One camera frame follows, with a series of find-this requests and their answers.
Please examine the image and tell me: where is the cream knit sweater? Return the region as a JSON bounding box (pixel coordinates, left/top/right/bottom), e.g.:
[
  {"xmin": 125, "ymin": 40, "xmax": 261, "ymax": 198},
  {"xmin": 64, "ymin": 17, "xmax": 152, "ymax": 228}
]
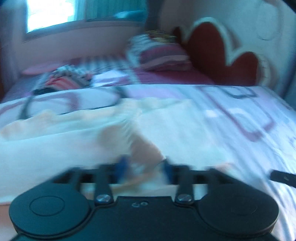
[{"xmin": 0, "ymin": 97, "xmax": 236, "ymax": 204}]

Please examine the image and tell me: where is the patterned pastel bed quilt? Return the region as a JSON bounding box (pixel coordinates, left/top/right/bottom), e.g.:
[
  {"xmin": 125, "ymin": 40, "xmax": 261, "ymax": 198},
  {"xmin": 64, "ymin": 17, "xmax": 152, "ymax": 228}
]
[{"xmin": 1, "ymin": 85, "xmax": 295, "ymax": 240}]

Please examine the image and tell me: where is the red white heart headboard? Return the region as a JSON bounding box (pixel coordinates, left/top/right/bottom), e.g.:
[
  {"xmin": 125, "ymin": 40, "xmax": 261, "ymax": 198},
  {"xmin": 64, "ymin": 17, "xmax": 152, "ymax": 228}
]
[{"xmin": 173, "ymin": 16, "xmax": 276, "ymax": 88}]

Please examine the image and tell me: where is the gold patterned bag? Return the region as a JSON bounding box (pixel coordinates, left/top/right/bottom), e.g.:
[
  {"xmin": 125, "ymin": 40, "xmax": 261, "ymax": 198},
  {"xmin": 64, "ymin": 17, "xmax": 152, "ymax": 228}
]
[{"xmin": 145, "ymin": 30, "xmax": 176, "ymax": 43}]

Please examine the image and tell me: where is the striped folded pillow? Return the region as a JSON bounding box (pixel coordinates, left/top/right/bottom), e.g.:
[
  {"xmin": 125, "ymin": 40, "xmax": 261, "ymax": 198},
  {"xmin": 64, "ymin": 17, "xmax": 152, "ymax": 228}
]
[{"xmin": 125, "ymin": 34, "xmax": 192, "ymax": 71}]

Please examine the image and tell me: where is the window with teal curtain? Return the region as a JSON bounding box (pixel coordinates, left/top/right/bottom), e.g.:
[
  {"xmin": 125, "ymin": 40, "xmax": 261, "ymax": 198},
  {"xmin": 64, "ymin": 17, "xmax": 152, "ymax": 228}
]
[{"xmin": 24, "ymin": 0, "xmax": 148, "ymax": 40}]

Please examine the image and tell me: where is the pink flat pillow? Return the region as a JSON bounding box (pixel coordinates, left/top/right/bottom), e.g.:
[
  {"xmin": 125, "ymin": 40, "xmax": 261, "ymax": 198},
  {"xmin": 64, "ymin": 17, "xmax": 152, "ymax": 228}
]
[{"xmin": 22, "ymin": 62, "xmax": 65, "ymax": 75}]

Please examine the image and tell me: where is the red black striped garment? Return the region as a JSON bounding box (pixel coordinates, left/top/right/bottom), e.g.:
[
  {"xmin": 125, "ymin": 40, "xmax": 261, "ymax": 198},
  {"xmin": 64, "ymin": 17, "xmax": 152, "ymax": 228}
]
[{"xmin": 33, "ymin": 65, "xmax": 93, "ymax": 95}]

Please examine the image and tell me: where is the striped bed sheet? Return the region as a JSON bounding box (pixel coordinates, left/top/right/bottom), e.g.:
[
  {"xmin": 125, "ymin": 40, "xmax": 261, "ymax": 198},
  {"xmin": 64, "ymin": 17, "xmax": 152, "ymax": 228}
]
[{"xmin": 1, "ymin": 54, "xmax": 214, "ymax": 103}]

